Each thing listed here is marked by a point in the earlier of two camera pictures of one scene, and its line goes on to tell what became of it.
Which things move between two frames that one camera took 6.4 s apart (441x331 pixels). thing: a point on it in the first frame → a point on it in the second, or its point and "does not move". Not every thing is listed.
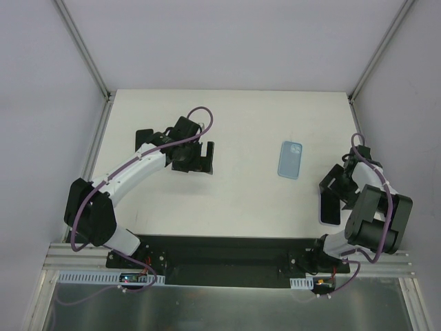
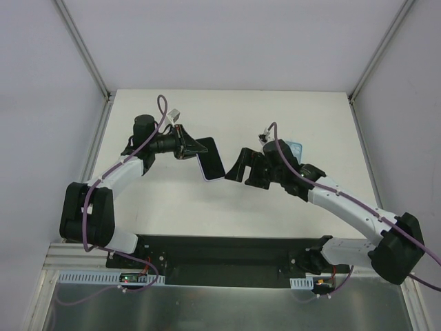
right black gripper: x=332 y=186 → x=258 y=170
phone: x=329 y=207 → x=210 y=161
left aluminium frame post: x=84 y=49 does not move
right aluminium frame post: x=406 y=7 does not move
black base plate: x=230 y=261 does not move
